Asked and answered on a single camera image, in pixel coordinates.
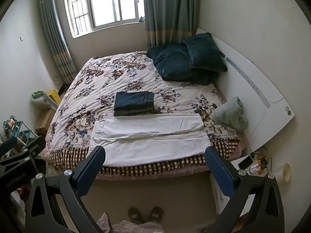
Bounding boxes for grey-green striped curtain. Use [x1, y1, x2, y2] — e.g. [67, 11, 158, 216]
[37, 0, 78, 86]
[143, 0, 199, 50]

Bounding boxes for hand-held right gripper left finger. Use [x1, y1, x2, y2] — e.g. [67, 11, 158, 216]
[24, 146, 107, 233]

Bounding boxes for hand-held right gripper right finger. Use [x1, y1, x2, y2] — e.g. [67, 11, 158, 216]
[205, 146, 285, 233]

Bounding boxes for cream paper cup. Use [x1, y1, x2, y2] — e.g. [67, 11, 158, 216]
[274, 163, 291, 182]

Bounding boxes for white bed headboard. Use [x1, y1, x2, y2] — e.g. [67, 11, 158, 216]
[196, 28, 296, 153]

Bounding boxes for black smartphone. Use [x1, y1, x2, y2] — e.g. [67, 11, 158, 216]
[238, 155, 254, 170]

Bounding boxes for brown slipper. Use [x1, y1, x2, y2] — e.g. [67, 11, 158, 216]
[148, 206, 164, 223]
[127, 207, 144, 225]

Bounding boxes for cardboard box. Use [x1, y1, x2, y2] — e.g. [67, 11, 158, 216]
[35, 109, 57, 137]

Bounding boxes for plastic bag with green contents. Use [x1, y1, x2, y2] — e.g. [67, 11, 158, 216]
[30, 91, 59, 110]

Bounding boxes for black cable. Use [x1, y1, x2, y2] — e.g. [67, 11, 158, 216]
[250, 147, 273, 169]

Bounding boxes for dark teal towel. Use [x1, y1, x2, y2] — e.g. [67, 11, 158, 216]
[145, 43, 219, 86]

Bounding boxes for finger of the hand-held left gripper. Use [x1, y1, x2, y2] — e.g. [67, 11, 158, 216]
[5, 136, 47, 164]
[0, 136, 19, 155]

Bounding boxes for folded dark grey pants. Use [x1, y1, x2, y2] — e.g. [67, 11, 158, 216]
[113, 106, 162, 117]

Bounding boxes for yellow power strip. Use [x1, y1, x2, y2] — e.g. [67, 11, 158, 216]
[253, 153, 268, 170]

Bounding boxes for white pants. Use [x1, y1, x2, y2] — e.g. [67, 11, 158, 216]
[89, 113, 211, 167]

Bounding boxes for window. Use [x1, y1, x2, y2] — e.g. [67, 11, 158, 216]
[62, 0, 146, 38]

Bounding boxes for light green cloth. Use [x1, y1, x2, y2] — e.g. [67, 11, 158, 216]
[210, 97, 249, 130]

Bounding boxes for yellow box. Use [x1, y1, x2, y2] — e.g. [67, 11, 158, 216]
[46, 90, 61, 106]

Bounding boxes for person's pink fleece clothing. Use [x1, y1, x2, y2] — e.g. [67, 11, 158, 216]
[97, 212, 166, 233]

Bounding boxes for bed frame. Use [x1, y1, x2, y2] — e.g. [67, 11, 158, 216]
[46, 163, 212, 181]

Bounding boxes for folded blue jeans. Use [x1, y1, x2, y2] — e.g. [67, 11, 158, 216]
[114, 91, 156, 111]

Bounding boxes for white nightstand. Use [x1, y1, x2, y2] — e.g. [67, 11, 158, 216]
[209, 150, 271, 214]

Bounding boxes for floral bed blanket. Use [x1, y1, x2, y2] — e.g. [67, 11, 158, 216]
[45, 51, 241, 176]

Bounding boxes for teal rack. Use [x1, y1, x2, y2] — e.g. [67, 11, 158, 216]
[2, 116, 40, 146]

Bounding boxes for dark teal pillow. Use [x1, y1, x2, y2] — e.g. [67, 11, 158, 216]
[182, 32, 228, 72]

